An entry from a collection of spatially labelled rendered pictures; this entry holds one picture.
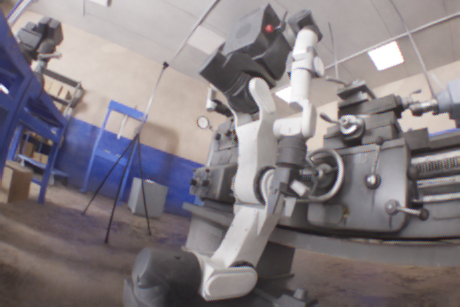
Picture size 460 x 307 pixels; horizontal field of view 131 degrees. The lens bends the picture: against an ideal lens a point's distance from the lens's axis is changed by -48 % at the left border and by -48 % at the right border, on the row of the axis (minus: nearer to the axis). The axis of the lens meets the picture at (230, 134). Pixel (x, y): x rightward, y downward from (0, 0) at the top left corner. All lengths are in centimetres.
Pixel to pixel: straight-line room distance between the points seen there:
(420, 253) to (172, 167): 453
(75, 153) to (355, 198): 450
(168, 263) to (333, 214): 56
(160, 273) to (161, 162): 412
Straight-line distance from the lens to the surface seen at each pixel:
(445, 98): 117
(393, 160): 73
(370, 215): 72
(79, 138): 460
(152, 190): 319
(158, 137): 466
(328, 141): 85
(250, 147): 73
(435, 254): 69
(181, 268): 60
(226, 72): 71
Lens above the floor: 54
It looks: 19 degrees up
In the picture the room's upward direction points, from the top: 12 degrees clockwise
